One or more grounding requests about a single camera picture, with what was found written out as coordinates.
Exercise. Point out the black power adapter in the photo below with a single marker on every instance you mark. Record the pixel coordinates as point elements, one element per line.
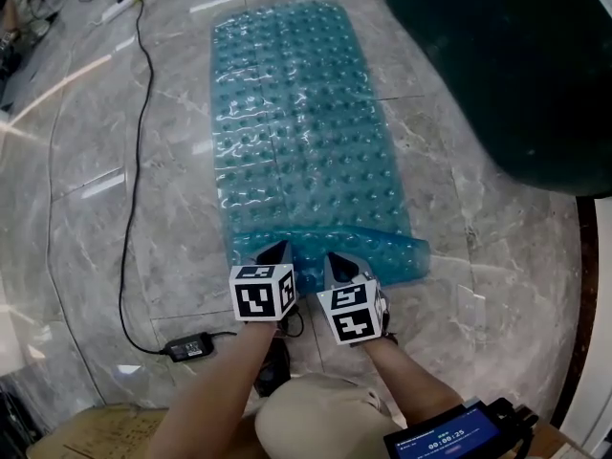
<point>190,346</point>

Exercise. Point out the white power strip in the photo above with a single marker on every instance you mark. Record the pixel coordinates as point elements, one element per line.
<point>122,4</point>

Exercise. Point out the brown cardboard box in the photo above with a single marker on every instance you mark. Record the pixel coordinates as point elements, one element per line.
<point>105,433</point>

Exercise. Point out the person's black shoe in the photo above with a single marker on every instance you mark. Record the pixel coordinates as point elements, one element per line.
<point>275,366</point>

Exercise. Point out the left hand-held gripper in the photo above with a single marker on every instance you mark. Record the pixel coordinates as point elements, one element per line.
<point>260,294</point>

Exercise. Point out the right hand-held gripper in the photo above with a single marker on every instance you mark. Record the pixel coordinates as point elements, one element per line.
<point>351,313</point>

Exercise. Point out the person's beige trouser leg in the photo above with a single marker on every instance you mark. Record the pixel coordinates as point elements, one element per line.
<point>325,419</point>

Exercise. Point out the blue translucent bath mat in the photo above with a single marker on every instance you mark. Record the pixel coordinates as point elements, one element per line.
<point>306,113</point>

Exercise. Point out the black device with blue screen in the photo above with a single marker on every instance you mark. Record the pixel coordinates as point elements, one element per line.
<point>449,435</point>

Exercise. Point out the dark green bathtub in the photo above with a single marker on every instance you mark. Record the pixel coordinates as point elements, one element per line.
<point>516,65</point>

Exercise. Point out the person's left forearm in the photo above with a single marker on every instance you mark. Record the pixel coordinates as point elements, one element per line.
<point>215,390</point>

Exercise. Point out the dark brown threshold strip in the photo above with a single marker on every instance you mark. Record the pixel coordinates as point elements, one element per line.
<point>585,280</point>

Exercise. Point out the person's right forearm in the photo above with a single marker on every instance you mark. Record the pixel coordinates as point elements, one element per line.
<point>406,376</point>

